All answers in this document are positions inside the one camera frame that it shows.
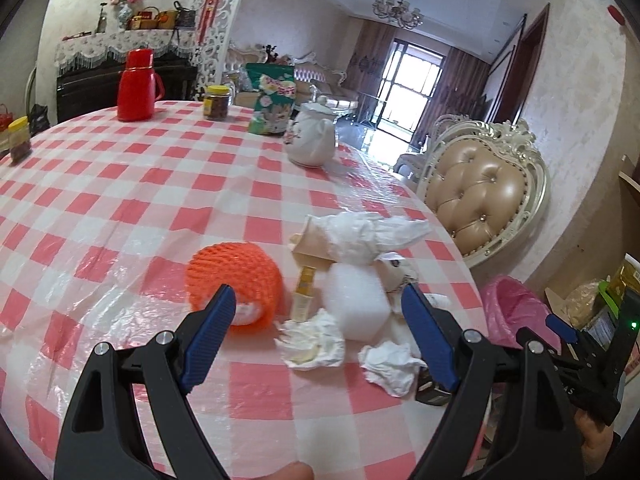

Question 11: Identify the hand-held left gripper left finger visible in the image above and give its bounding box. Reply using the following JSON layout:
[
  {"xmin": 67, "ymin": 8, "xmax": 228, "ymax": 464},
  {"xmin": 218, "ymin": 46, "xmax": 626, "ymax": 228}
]
[{"xmin": 54, "ymin": 284, "xmax": 237, "ymax": 480}]

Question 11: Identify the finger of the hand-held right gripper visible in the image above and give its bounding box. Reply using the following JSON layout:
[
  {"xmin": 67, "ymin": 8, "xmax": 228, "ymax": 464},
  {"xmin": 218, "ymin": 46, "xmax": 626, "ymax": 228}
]
[
  {"xmin": 516, "ymin": 326, "xmax": 551, "ymax": 356},
  {"xmin": 545, "ymin": 314, "xmax": 587, "ymax": 356}
]

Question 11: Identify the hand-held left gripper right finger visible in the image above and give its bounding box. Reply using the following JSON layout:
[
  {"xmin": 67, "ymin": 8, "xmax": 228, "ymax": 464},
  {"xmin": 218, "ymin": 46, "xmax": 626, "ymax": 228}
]
[{"xmin": 401, "ymin": 282, "xmax": 586, "ymax": 480}]

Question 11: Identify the pink trash bin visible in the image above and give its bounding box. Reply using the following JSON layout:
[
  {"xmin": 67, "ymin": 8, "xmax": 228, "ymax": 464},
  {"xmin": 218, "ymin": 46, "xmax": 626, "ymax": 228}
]
[{"xmin": 481, "ymin": 275, "xmax": 562, "ymax": 352}]

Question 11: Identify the orange foam net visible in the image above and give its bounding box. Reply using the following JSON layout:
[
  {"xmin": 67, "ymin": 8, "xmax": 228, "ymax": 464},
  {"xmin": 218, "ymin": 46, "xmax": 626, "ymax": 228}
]
[{"xmin": 186, "ymin": 242, "xmax": 284, "ymax": 329}]

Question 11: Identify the white foam block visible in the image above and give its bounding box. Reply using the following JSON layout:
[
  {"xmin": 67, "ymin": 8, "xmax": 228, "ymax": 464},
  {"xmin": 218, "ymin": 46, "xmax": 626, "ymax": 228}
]
[{"xmin": 320, "ymin": 262, "xmax": 391, "ymax": 342}]

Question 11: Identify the large white tissue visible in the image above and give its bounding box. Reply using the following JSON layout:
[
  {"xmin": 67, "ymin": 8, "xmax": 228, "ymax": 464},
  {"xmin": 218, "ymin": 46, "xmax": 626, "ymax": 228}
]
[{"xmin": 305, "ymin": 212, "xmax": 432, "ymax": 267}]

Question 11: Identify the person's right hand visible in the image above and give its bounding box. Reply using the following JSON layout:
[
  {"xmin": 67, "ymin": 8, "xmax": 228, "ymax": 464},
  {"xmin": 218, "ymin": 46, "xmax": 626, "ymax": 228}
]
[{"xmin": 572, "ymin": 406, "xmax": 619, "ymax": 474}]

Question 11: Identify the person's left hand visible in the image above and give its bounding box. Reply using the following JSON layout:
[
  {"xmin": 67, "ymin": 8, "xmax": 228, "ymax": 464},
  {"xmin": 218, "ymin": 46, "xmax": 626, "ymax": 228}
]
[{"xmin": 267, "ymin": 461, "xmax": 315, "ymax": 480}]

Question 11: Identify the clear bag of beige grain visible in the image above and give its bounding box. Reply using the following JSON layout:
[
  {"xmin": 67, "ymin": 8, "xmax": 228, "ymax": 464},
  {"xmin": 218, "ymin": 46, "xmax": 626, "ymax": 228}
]
[{"xmin": 565, "ymin": 280, "xmax": 607, "ymax": 332}]

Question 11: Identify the small crumpled white tissue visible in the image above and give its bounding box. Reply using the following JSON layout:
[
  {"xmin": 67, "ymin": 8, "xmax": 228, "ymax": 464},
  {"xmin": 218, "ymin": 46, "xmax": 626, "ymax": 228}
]
[{"xmin": 358, "ymin": 341, "xmax": 427, "ymax": 399}]

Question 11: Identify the gold package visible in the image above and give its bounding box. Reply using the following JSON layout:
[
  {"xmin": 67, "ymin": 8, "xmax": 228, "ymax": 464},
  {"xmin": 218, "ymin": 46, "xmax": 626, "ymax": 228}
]
[{"xmin": 607, "ymin": 259, "xmax": 640, "ymax": 307}]

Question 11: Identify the stained crumpled tissue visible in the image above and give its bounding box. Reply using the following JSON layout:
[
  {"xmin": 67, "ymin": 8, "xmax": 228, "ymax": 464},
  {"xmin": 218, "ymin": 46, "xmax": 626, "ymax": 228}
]
[{"xmin": 274, "ymin": 308, "xmax": 346, "ymax": 372}]

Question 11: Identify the beige tufted chair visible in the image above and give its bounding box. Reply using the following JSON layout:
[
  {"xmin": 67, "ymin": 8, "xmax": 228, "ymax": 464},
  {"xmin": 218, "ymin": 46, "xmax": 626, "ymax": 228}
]
[{"xmin": 415, "ymin": 114, "xmax": 551, "ymax": 270}]

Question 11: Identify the white ceramic teapot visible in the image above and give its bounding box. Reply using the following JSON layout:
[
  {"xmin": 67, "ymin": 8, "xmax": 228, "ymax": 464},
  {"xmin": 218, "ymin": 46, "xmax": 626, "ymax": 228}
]
[{"xmin": 284, "ymin": 101, "xmax": 339, "ymax": 168}]

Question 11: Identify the yellow-lidded jar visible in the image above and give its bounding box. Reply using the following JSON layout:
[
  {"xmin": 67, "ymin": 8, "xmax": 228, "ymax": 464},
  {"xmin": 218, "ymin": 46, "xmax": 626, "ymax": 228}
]
[
  {"xmin": 7, "ymin": 116, "xmax": 34, "ymax": 164},
  {"xmin": 202, "ymin": 85, "xmax": 234, "ymax": 121}
]

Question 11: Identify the green snack bag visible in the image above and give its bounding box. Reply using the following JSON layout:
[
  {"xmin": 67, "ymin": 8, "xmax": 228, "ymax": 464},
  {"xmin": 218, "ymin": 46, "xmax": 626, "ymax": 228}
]
[{"xmin": 245, "ymin": 63, "xmax": 299, "ymax": 137}]

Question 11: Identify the clear glass jar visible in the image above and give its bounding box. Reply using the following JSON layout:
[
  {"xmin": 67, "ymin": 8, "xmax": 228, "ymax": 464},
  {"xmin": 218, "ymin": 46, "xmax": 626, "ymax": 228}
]
[{"xmin": 221, "ymin": 71, "xmax": 246, "ymax": 107}]

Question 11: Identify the balcony window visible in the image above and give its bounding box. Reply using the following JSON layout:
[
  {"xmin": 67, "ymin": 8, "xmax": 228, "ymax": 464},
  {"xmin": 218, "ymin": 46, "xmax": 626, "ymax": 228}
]
[{"xmin": 380, "ymin": 40, "xmax": 447, "ymax": 137}]

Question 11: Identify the red thermos jug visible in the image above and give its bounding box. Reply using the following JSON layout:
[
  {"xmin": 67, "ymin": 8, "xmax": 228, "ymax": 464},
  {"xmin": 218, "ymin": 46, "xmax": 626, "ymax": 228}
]
[{"xmin": 116, "ymin": 48, "xmax": 166, "ymax": 122}]

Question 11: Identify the brown wooden door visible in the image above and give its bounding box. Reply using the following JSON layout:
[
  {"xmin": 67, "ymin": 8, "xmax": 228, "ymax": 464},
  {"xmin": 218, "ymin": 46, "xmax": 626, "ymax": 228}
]
[{"xmin": 500, "ymin": 2, "xmax": 551, "ymax": 124}]

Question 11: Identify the dark piano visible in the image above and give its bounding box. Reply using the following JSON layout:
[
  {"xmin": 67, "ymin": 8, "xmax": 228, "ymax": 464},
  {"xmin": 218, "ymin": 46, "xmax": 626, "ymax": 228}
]
[{"xmin": 56, "ymin": 57, "xmax": 199, "ymax": 124}]

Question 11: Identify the white lattice screen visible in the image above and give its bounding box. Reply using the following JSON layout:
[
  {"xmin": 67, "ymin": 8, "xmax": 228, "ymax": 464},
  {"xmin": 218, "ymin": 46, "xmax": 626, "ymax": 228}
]
[{"xmin": 190, "ymin": 0, "xmax": 257, "ymax": 104}]

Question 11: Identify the long tufted sofa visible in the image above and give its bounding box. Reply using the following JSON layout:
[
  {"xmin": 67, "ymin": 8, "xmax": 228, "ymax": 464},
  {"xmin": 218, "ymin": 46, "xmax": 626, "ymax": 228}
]
[{"xmin": 292, "ymin": 52, "xmax": 361, "ymax": 111}]

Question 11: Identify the tufted armchair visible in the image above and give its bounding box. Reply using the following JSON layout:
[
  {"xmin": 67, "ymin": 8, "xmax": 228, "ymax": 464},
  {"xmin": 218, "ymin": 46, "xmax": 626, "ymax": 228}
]
[{"xmin": 225, "ymin": 42, "xmax": 273, "ymax": 68}]

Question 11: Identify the brown curtain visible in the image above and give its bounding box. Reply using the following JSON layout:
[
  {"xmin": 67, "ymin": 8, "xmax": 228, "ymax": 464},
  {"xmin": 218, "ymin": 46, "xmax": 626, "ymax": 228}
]
[{"xmin": 345, "ymin": 22, "xmax": 397, "ymax": 97}]

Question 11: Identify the white lace cloth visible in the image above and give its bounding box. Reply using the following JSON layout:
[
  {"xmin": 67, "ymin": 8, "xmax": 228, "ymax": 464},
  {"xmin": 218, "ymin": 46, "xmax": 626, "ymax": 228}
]
[{"xmin": 54, "ymin": 29, "xmax": 199, "ymax": 77}]

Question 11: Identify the black handbag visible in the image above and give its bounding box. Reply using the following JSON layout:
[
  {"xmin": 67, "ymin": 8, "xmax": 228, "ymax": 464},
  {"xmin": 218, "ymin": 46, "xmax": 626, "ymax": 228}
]
[{"xmin": 174, "ymin": 1, "xmax": 197, "ymax": 30}]

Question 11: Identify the red knot ornament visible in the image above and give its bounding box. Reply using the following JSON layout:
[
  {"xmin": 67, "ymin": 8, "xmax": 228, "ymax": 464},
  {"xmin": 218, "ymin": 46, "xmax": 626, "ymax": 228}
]
[{"xmin": 197, "ymin": 0, "xmax": 225, "ymax": 46}]

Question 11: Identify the chandelier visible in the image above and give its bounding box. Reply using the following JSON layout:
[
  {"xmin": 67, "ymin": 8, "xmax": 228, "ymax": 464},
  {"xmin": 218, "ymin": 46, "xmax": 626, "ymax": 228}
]
[{"xmin": 371, "ymin": 0, "xmax": 425, "ymax": 30}]

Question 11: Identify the flower vase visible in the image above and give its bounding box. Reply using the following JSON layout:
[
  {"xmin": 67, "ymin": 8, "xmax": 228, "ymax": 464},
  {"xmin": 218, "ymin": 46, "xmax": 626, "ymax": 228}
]
[{"xmin": 110, "ymin": 0, "xmax": 151, "ymax": 29}]

